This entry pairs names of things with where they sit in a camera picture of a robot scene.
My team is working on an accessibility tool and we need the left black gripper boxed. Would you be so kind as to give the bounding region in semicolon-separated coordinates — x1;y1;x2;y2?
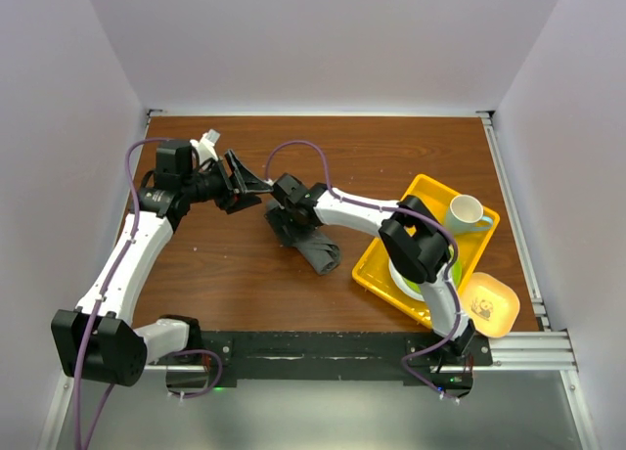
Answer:
182;150;272;214

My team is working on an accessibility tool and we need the grey cloth napkin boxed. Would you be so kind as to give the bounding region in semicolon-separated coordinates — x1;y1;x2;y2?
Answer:
281;230;341;276

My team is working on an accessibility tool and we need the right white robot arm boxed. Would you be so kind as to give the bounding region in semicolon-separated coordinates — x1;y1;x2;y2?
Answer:
270;174;475;365

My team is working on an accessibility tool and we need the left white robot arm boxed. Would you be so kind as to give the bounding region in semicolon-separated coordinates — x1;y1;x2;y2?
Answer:
51;140;272;386

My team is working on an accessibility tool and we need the white plate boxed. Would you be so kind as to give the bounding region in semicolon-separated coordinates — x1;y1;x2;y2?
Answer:
388;260;425;302

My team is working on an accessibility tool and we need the green plate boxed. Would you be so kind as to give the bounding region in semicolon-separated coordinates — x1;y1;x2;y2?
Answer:
403;259;462;295

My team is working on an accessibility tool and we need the white cup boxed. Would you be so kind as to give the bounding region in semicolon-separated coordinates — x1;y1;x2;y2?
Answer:
443;194;494;235

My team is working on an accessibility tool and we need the orange square plate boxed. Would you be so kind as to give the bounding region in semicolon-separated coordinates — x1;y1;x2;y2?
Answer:
461;272;520;338

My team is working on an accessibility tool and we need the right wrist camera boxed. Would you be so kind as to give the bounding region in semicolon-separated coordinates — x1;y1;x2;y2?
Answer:
271;173;316;212

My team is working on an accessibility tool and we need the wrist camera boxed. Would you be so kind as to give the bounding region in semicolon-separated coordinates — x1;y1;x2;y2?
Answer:
154;129;220;191
271;173;316;212

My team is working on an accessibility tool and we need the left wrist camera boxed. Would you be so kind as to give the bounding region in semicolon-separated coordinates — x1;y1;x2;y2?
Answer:
154;129;220;191

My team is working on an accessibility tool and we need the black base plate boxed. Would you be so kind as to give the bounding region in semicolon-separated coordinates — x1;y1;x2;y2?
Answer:
192;331;493;397

